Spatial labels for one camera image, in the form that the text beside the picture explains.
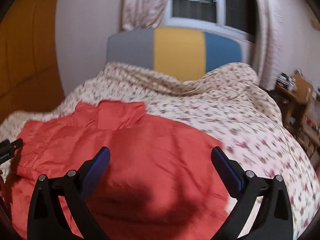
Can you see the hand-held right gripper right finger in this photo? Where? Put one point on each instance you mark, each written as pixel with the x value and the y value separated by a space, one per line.
pixel 222 162

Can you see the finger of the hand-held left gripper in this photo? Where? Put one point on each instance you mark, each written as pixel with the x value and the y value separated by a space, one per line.
pixel 8 150

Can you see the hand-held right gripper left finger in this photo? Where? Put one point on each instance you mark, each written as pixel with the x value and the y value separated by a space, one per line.
pixel 101 158

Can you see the orange-red padded jacket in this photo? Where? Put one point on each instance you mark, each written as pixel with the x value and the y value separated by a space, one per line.
pixel 150 155

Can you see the floral quilt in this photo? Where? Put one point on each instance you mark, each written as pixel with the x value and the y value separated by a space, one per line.
pixel 212 100

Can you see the yellow wooden wardrobe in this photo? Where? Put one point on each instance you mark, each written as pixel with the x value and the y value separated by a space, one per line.
pixel 25 67

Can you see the wooden bedside table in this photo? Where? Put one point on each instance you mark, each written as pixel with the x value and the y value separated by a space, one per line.
pixel 290 100

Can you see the rattan chair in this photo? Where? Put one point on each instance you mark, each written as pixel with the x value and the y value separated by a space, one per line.
pixel 311 127

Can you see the brown wooden board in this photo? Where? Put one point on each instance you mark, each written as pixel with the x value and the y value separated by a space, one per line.
pixel 301 83

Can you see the grey yellow blue headboard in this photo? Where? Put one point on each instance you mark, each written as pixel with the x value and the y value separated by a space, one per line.
pixel 175 52

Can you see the floral curtain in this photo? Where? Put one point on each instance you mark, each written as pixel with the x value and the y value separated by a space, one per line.
pixel 145 2
pixel 265 30

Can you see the white framed window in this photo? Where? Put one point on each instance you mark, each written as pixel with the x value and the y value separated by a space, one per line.
pixel 195 7

